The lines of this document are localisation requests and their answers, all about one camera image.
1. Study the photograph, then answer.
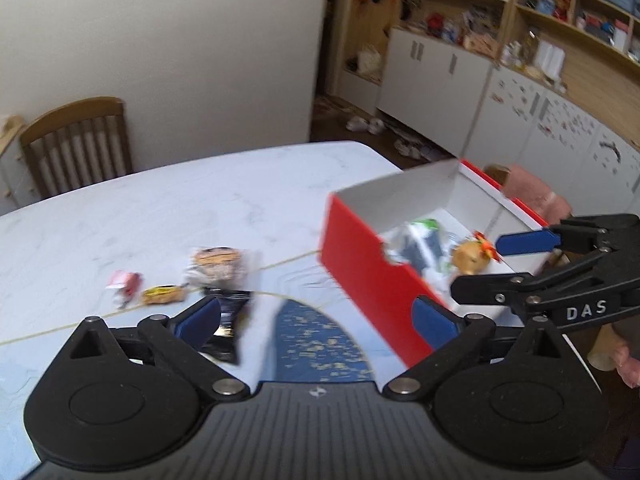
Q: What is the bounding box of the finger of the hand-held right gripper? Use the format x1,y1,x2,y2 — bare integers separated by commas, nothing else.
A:
450,250,626,306
497,214,640,256

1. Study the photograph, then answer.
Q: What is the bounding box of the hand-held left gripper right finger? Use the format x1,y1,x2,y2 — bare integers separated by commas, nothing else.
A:
382,296,576,402

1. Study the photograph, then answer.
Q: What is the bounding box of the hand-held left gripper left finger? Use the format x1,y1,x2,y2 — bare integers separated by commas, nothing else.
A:
55,296,251,403

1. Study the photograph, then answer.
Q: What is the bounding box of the black snack packet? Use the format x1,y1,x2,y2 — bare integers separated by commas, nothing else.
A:
202,287,253,366

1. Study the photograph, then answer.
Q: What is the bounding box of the yellow chicken toy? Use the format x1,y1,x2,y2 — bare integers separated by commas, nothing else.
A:
452,240,493,273

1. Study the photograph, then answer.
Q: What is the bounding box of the orange keychain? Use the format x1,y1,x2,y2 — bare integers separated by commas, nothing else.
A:
472,232,501,261

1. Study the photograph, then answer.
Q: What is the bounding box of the yellow label snack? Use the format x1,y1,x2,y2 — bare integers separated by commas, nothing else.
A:
141,284,188,307

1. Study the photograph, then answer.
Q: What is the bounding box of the round tiger face packet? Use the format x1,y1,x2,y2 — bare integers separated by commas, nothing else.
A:
185,246,251,291

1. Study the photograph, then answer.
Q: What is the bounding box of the white green plastic bag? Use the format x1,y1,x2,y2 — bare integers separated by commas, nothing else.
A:
390,217,451,281

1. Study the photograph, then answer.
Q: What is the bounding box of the red cardboard box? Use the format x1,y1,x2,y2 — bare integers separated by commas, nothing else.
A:
320,158,551,370

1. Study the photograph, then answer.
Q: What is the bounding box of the small red white packet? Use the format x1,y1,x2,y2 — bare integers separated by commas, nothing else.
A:
107,270,143,308

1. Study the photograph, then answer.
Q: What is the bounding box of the person's right hand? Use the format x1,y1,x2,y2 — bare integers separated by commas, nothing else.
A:
589,325,640,388

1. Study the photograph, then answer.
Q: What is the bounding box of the white cabinet with stickers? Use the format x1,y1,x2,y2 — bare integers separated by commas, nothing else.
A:
465,67,640,221

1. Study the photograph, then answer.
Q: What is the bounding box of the pair of patterned shoes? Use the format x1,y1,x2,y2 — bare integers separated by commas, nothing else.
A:
395,139,441,161

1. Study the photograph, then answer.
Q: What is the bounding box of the white canister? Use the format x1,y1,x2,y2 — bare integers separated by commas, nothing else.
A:
537,41,566,78

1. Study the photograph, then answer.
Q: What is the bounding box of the white base cabinet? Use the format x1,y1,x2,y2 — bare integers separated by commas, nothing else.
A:
377,27,496,153

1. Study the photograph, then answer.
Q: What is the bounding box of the slatted wooden chair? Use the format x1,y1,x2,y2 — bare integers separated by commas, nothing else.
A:
19,97,133,201

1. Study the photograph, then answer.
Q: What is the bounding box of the open wooden shelf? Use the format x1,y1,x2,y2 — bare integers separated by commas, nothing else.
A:
515,0,640,66

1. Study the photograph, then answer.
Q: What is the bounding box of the patterned rug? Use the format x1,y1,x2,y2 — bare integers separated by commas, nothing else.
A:
312,94,361,121

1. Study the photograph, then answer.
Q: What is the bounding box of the white tote bag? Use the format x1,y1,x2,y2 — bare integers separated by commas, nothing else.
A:
357,44,383,73

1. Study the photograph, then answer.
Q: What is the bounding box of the low cabinet with wooden top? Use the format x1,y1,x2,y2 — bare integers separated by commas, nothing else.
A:
0,115,31,216

